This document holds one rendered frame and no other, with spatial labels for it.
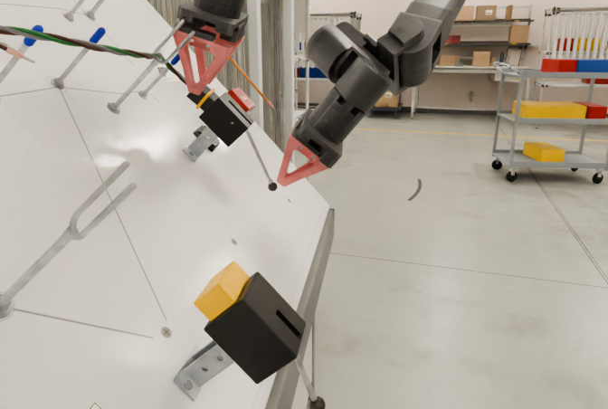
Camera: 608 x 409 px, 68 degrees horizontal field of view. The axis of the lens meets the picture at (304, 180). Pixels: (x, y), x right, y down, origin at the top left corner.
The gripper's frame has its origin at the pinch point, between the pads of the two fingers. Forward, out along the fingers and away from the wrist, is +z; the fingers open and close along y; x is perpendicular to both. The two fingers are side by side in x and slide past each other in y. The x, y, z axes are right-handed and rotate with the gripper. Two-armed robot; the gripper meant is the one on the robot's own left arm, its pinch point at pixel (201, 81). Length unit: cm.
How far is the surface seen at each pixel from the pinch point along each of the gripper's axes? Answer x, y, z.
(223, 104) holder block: 3.6, 0.7, 1.8
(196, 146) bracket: 1.3, 0.0, 9.0
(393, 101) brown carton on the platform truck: 179, -702, 157
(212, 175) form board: 4.5, 0.8, 12.3
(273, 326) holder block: 15.6, 32.0, 5.8
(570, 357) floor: 149, -80, 87
